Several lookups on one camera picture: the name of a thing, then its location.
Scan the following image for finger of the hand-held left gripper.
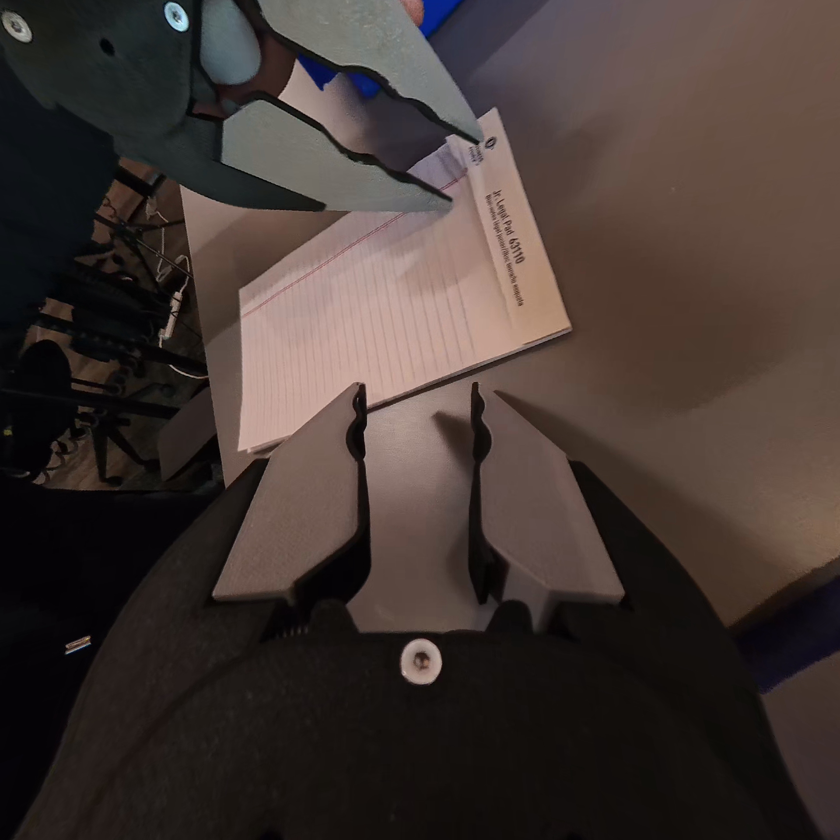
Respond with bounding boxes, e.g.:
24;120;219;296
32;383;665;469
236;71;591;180
222;97;455;215
258;0;488;147

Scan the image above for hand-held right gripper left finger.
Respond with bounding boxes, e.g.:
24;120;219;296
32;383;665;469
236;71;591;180
211;382;371;608

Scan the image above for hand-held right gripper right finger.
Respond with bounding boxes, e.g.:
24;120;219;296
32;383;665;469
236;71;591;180
469;382;626;631

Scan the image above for large blue plastic bin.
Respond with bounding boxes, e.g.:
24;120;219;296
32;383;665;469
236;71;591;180
297;0;549;94

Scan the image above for white lined legal pad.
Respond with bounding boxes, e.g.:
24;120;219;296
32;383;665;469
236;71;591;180
238;107;572;455

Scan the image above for narrow blue plastic bin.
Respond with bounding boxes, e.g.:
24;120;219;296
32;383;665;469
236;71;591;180
731;558;840;693

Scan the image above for grey desk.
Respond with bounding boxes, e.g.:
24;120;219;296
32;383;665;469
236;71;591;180
180;0;840;840

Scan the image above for grey chair armrest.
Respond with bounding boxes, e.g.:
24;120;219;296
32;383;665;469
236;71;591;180
159;392;225;483

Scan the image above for black chair base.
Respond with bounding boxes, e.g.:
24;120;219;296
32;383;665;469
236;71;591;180
59;394;172;490

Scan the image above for black stand legs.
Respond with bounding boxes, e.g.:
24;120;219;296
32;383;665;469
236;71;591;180
0;210;211;421

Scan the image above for person's dark clothing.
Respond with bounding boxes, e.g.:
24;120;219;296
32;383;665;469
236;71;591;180
0;472;217;840

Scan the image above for white cable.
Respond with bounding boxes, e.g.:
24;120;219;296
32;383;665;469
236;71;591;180
147;197;198;378

